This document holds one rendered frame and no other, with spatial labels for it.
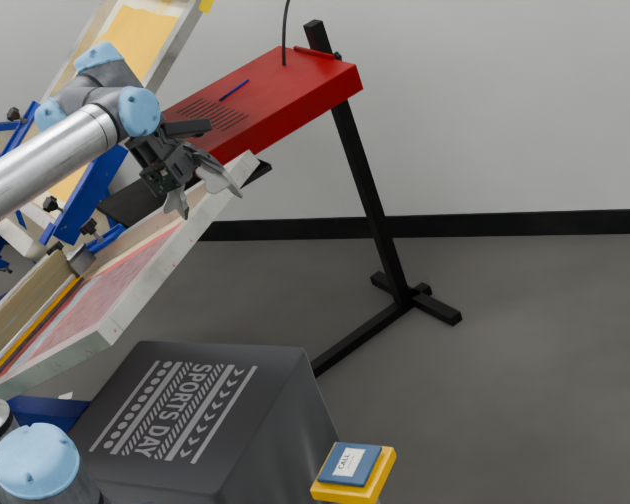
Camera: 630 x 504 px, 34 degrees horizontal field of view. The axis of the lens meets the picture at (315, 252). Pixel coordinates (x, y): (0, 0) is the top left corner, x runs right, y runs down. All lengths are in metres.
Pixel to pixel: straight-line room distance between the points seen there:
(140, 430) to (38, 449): 0.76
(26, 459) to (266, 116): 1.76
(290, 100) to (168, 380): 1.10
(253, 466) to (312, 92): 1.39
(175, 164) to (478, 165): 2.44
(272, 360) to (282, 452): 0.21
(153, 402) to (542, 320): 1.77
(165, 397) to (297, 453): 0.33
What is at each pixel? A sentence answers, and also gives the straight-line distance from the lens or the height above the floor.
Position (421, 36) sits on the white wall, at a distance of 3.87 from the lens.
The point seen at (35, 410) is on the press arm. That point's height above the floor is 0.92.
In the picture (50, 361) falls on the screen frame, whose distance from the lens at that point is 1.90.
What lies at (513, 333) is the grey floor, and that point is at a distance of 3.72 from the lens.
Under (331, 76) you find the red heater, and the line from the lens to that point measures 3.23.
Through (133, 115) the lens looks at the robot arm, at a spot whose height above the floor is 1.77.
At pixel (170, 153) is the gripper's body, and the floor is 1.62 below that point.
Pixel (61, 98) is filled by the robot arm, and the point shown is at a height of 1.79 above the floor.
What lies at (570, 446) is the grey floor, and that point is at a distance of 3.27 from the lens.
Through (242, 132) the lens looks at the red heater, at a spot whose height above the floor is 1.10.
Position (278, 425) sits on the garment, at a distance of 2.25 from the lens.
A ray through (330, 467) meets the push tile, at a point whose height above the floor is 0.97.
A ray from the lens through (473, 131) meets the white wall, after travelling 4.00.
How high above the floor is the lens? 2.31
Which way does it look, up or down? 31 degrees down
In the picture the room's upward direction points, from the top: 20 degrees counter-clockwise
